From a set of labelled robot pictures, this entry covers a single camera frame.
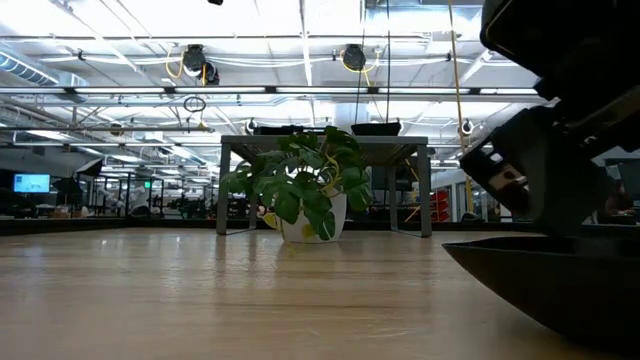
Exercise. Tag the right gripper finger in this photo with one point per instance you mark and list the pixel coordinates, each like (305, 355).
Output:
(570, 200)

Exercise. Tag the black leaf shaped plate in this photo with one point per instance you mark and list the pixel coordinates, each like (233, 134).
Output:
(525, 280)

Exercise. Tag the small square black plate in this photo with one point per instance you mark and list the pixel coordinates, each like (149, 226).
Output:
(270, 130)

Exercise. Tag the black wavy square plate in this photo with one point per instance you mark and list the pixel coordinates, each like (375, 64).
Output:
(376, 130)

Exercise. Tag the green plant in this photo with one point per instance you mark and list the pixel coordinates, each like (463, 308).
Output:
(300, 185)

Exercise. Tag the person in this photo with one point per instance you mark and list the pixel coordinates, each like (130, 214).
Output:
(619, 202)

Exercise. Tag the long ceiling light strip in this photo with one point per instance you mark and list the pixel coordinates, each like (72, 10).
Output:
(220, 90)

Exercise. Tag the round ceiling fixture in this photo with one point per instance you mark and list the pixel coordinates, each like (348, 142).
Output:
(466, 127)

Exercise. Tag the red storage bins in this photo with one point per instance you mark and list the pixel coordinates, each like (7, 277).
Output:
(441, 205)

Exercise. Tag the grey perforated metal shelf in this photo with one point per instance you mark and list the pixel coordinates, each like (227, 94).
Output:
(425, 190)

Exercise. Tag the blue lit monitor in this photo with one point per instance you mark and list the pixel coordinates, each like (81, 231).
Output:
(31, 183)

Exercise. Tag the silver ventilation duct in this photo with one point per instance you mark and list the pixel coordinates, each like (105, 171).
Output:
(25, 70)

